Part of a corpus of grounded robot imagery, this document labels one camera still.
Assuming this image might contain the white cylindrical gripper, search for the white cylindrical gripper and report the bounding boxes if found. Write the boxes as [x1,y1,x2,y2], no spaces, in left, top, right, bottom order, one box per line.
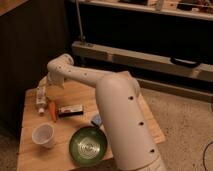
[38,72,64,100]

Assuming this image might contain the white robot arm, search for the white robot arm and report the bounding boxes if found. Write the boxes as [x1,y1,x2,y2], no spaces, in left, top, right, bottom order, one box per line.
[47,54,167,171]

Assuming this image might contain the white plastic bottle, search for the white plastic bottle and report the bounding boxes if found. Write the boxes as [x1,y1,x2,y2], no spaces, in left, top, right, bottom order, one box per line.
[36,86,47,115]

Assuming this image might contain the green ceramic bowl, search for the green ceramic bowl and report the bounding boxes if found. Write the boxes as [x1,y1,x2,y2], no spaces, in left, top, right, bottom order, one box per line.
[69,126,108,167]

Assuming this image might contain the orange toy carrot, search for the orange toy carrot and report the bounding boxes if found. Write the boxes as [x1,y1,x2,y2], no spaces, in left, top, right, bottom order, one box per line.
[48,101,57,122]

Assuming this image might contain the black and red rectangular box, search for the black and red rectangular box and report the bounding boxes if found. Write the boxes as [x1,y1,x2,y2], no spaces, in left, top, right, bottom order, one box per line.
[58,105,83,118]

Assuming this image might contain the white paper cup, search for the white paper cup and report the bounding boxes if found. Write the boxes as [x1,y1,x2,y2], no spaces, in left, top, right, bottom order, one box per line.
[32,123,55,149]

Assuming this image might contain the dark cabinet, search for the dark cabinet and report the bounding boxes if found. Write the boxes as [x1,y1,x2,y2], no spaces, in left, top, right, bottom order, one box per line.
[0,0,69,134]

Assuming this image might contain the light wooden table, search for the light wooden table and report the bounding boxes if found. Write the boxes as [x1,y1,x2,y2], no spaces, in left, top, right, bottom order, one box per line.
[17,70,166,171]

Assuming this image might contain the blue sponge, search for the blue sponge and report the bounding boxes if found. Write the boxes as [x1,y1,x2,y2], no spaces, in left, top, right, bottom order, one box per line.
[91,114,102,127]

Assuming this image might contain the metal pole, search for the metal pole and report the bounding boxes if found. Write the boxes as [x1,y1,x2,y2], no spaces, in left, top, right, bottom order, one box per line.
[75,0,85,44]

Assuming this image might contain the long wooden beam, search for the long wooden beam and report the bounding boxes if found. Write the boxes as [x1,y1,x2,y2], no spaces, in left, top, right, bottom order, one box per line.
[71,41,213,83]

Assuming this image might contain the wooden shelf with clutter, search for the wooden shelf with clutter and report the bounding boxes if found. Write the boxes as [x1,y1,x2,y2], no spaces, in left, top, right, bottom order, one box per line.
[79,0,213,21]

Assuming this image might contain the black handle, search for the black handle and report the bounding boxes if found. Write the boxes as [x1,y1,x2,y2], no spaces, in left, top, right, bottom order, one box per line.
[170,57,201,68]

